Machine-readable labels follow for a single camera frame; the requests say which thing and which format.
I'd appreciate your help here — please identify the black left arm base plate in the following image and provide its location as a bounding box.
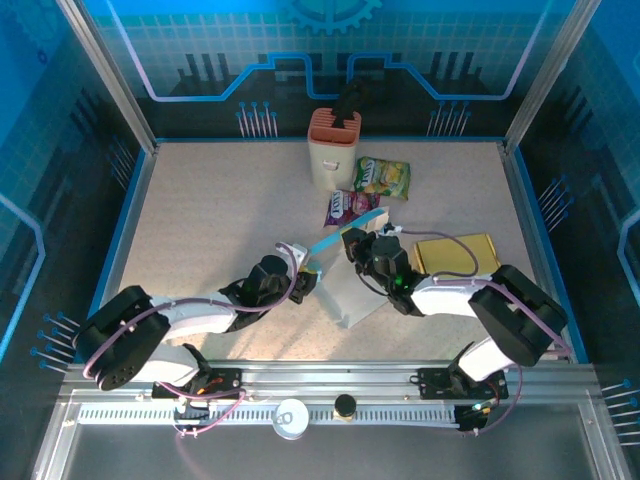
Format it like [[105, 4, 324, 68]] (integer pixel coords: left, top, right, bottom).
[[151, 367, 245, 401]]

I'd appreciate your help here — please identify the aluminium mounting rail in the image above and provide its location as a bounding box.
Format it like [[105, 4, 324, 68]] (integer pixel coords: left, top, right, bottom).
[[57, 358, 601, 401]]

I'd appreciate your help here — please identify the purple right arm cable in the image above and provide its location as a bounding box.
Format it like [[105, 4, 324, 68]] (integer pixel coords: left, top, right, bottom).
[[397, 227, 574, 361]]

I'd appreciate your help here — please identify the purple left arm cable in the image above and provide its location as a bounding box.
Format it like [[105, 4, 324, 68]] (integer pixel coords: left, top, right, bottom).
[[82, 242, 304, 381]]

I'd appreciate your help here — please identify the purple candy bag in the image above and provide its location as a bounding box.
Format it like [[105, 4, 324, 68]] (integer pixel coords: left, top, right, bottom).
[[323, 188, 382, 230]]

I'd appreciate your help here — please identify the blue paper box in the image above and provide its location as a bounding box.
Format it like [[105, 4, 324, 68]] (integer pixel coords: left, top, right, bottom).
[[308, 206, 394, 330]]

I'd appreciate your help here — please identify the black knife handle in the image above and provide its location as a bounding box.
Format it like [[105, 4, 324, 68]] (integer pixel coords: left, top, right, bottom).
[[333, 78, 369, 126]]

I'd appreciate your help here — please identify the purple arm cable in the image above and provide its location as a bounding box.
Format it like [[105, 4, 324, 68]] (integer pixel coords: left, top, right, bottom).
[[397, 227, 574, 361], [82, 242, 304, 381]]

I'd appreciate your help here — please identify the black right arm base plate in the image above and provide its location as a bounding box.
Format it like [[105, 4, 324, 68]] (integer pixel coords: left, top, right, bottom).
[[416, 367, 509, 401]]

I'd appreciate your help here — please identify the green yellow candy bag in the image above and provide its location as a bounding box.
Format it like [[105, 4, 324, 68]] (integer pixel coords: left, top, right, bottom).
[[352, 155, 412, 201]]

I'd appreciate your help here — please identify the yellow paper box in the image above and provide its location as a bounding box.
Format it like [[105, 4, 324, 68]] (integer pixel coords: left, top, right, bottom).
[[412, 232, 502, 277]]

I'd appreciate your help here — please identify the beige knife block orange top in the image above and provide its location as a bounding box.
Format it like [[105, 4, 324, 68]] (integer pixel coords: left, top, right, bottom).
[[306, 106, 363, 192]]

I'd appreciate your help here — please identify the white slotted cable duct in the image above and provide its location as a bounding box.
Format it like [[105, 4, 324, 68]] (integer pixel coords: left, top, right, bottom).
[[77, 402, 460, 427]]

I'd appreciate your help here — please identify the aluminium frame post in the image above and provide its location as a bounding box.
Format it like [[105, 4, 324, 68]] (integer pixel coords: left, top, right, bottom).
[[54, 0, 160, 154], [501, 0, 599, 151]]

